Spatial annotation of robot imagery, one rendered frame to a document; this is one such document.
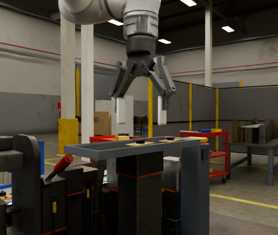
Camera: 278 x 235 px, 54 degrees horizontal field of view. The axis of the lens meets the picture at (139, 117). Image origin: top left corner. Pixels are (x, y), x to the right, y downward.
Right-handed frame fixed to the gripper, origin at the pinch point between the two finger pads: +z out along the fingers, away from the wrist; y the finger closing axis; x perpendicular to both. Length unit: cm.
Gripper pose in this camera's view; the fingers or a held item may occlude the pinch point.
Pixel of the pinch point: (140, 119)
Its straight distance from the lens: 69.9
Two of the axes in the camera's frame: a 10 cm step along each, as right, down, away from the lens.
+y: 8.1, 0.1, -5.8
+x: 5.8, -0.1, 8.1
